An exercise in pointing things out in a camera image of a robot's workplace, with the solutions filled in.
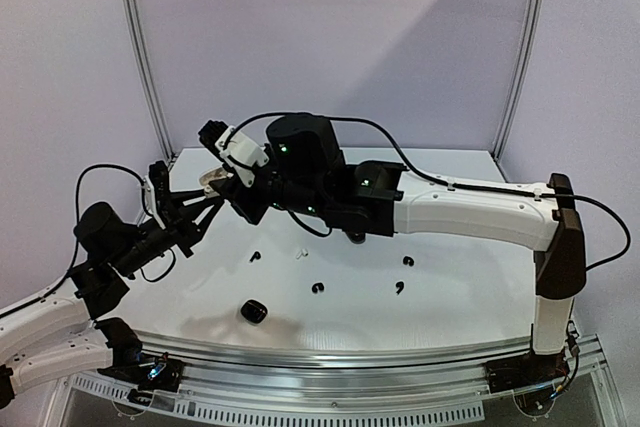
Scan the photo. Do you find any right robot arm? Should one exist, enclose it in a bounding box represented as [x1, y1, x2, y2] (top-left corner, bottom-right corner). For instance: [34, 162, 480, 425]
[215, 113, 586, 383]

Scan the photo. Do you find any right aluminium frame post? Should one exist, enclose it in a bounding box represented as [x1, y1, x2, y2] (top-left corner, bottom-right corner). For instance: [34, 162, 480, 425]
[490, 0, 543, 164]

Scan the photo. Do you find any left aluminium frame post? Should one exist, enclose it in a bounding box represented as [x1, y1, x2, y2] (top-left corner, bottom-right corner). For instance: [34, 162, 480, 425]
[122, 0, 176, 161]

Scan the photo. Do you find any black hook earbud centre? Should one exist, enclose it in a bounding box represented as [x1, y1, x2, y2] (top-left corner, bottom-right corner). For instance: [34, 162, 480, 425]
[311, 282, 325, 294]

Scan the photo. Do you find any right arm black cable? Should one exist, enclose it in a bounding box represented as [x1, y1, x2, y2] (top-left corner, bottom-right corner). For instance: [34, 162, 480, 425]
[234, 111, 632, 271]

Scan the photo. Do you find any aluminium front rail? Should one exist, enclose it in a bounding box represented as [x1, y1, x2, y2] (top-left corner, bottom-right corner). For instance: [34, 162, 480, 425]
[58, 331, 609, 398]

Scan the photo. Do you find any white earbud charging case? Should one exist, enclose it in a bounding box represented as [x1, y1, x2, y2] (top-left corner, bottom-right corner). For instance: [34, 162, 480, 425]
[199, 167, 233, 192]

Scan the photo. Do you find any black oval charging case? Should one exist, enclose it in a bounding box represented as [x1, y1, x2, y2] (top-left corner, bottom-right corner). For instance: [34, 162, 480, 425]
[348, 233, 366, 245]

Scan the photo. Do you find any black hook earbud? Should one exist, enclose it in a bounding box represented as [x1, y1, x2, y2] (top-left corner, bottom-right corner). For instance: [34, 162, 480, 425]
[311, 282, 325, 294]
[402, 256, 415, 267]

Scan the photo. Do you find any glossy black charging case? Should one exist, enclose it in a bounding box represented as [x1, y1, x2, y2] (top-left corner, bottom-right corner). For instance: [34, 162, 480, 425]
[240, 299, 268, 325]

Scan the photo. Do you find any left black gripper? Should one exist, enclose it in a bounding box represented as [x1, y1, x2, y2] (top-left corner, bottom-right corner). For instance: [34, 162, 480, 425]
[110, 188, 223, 277]

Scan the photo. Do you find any black hook earbud right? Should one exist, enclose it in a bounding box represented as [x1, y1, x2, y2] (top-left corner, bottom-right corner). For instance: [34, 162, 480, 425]
[402, 256, 415, 267]

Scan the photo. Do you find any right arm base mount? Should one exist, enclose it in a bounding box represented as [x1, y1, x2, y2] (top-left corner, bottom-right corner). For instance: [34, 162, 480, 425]
[484, 351, 569, 393]

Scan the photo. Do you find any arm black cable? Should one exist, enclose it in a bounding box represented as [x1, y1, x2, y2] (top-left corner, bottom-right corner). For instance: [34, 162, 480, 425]
[234, 111, 632, 271]
[74, 163, 149, 228]

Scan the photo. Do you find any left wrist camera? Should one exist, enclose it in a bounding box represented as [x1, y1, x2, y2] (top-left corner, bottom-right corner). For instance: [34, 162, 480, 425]
[142, 160, 169, 230]

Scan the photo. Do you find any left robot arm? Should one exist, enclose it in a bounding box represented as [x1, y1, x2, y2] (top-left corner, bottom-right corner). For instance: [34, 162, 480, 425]
[1, 190, 224, 407]

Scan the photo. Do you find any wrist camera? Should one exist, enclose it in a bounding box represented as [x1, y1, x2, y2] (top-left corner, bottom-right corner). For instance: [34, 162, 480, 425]
[198, 120, 269, 187]
[142, 160, 169, 230]

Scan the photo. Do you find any white earbud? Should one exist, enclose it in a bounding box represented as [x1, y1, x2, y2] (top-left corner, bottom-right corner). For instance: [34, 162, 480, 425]
[295, 248, 308, 260]

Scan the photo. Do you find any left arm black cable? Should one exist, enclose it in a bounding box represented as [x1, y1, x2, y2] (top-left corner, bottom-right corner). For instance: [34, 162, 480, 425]
[74, 163, 149, 228]

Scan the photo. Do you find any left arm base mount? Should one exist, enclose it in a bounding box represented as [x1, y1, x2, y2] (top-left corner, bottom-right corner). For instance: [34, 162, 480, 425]
[97, 348, 185, 393]

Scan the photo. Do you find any black stem earbud right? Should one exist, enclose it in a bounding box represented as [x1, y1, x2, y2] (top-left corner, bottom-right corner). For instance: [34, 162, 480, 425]
[395, 281, 405, 295]

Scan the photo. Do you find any aluminium frame post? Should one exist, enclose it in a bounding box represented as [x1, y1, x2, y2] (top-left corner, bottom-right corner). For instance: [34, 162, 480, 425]
[490, 0, 543, 164]
[122, 0, 176, 161]

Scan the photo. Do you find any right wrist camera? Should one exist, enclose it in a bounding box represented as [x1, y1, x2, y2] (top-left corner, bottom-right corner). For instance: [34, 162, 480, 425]
[198, 120, 269, 187]

